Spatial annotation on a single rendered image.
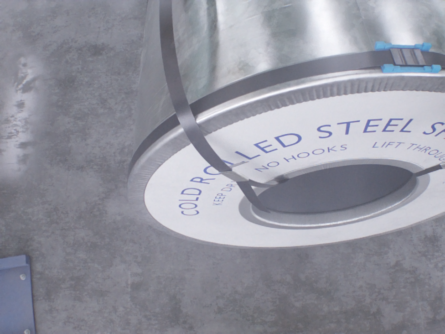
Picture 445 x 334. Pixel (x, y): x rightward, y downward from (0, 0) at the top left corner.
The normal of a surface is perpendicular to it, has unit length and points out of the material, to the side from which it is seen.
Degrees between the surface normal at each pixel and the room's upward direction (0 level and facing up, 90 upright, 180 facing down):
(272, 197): 39
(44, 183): 0
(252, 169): 90
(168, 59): 32
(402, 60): 2
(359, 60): 17
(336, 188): 22
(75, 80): 0
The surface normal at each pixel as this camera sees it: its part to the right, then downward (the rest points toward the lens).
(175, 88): -0.44, 0.06
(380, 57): -0.12, -0.42
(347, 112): 0.04, 0.90
